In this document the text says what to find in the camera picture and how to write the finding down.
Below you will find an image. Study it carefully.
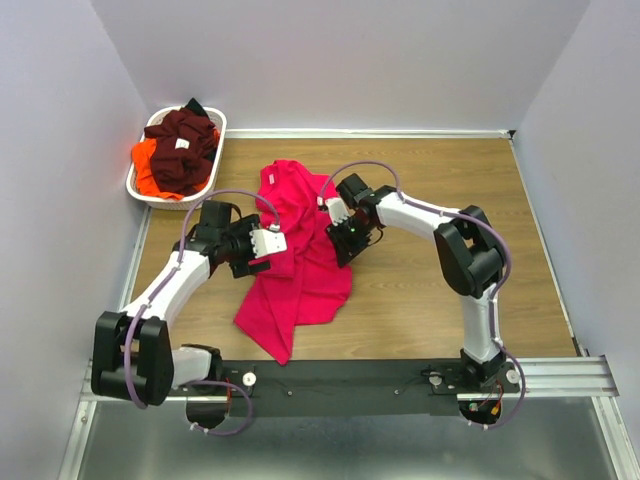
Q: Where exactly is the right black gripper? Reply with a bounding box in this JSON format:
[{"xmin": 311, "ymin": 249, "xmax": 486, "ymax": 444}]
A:
[{"xmin": 324, "ymin": 215, "xmax": 375, "ymax": 268}]

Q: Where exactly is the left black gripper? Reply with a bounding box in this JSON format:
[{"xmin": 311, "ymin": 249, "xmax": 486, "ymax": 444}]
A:
[{"xmin": 221, "ymin": 214, "xmax": 272, "ymax": 278}]

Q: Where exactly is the pink t shirt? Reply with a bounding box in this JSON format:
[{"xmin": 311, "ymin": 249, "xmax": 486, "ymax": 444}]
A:
[{"xmin": 234, "ymin": 159, "xmax": 352, "ymax": 365}]

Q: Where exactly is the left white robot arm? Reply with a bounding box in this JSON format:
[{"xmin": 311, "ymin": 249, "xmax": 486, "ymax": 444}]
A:
[{"xmin": 91, "ymin": 200, "xmax": 287, "ymax": 409}]

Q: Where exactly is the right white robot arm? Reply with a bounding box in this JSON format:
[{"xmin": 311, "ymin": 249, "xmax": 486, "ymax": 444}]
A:
[{"xmin": 317, "ymin": 174, "xmax": 512, "ymax": 392}]

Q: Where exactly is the maroon t shirt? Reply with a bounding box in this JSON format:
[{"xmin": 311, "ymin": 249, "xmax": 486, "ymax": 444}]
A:
[{"xmin": 144, "ymin": 108, "xmax": 219, "ymax": 196}]

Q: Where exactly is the orange t shirt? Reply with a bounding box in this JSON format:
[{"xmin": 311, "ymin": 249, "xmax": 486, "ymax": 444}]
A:
[{"xmin": 131, "ymin": 138, "xmax": 210, "ymax": 200}]

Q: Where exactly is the black t shirt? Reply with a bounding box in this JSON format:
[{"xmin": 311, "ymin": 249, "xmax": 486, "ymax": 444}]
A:
[{"xmin": 180, "ymin": 98, "xmax": 210, "ymax": 120}]

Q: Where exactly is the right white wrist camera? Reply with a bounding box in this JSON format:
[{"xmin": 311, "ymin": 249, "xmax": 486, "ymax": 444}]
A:
[{"xmin": 317, "ymin": 196, "xmax": 350, "ymax": 226}]

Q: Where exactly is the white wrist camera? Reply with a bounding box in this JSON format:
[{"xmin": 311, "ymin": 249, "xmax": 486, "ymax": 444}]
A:
[
  {"xmin": 317, "ymin": 196, "xmax": 350, "ymax": 226},
  {"xmin": 249, "ymin": 228, "xmax": 287, "ymax": 259}
]

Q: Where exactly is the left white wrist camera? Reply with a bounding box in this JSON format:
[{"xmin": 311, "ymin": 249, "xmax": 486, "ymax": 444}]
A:
[{"xmin": 249, "ymin": 228, "xmax": 287, "ymax": 259}]

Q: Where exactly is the back aluminium rail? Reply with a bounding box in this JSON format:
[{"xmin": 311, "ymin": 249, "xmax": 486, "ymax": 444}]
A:
[{"xmin": 226, "ymin": 128, "xmax": 513, "ymax": 139}]

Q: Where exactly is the left aluminium rail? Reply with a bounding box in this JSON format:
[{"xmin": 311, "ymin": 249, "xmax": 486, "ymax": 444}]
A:
[{"xmin": 105, "ymin": 206, "xmax": 151, "ymax": 312}]

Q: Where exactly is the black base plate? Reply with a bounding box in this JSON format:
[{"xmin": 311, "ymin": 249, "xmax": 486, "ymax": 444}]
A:
[{"xmin": 181, "ymin": 359, "xmax": 521, "ymax": 433}]

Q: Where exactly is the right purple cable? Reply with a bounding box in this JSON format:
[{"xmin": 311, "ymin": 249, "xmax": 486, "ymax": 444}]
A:
[{"xmin": 317, "ymin": 159, "xmax": 527, "ymax": 432}]

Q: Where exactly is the front aluminium rail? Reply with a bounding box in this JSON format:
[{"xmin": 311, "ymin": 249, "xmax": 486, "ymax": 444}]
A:
[{"xmin": 79, "ymin": 355, "xmax": 620, "ymax": 401}]

